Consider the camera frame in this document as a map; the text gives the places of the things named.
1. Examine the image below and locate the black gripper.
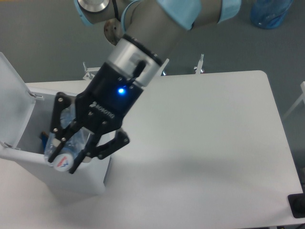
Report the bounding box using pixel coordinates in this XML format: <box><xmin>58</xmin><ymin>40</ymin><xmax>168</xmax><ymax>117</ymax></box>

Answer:
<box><xmin>48</xmin><ymin>63</ymin><xmax>143</xmax><ymax>174</ymax></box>

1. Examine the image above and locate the crushed clear plastic bottle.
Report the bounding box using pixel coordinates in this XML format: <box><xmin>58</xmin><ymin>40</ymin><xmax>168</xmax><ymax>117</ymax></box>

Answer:
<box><xmin>44</xmin><ymin>105</ymin><xmax>91</xmax><ymax>172</ymax></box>

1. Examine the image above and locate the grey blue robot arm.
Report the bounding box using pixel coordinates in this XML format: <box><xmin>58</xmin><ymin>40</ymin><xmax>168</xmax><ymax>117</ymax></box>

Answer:
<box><xmin>45</xmin><ymin>0</ymin><xmax>241</xmax><ymax>174</ymax></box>

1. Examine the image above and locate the white trash can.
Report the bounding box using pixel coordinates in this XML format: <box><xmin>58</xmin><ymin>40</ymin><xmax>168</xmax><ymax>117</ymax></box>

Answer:
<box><xmin>0</xmin><ymin>87</ymin><xmax>112</xmax><ymax>195</ymax></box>

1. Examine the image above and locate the white trash can lid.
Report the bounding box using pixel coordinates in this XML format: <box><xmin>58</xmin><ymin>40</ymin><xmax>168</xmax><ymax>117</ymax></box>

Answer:
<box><xmin>0</xmin><ymin>53</ymin><xmax>44</xmax><ymax>148</ymax></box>

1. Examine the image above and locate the blue snack wrapper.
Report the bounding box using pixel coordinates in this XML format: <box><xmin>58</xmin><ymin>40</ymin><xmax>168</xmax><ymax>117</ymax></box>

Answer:
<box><xmin>40</xmin><ymin>132</ymin><xmax>49</xmax><ymax>150</ymax></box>

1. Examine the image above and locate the blue water jug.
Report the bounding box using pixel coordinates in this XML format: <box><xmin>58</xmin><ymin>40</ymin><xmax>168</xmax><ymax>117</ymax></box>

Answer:
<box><xmin>250</xmin><ymin>0</ymin><xmax>294</xmax><ymax>30</ymax></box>

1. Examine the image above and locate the black device at edge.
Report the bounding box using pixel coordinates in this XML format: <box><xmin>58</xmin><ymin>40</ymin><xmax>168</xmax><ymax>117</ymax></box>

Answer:
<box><xmin>288</xmin><ymin>193</ymin><xmax>305</xmax><ymax>219</ymax></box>

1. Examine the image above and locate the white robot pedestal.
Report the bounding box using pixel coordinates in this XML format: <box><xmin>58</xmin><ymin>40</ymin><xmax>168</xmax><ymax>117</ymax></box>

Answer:
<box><xmin>82</xmin><ymin>19</ymin><xmax>205</xmax><ymax>81</ymax></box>

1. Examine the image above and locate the white frame at right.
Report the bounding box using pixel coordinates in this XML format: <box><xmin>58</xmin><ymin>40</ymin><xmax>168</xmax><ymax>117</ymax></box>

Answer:
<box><xmin>283</xmin><ymin>81</ymin><xmax>305</xmax><ymax>120</ymax></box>

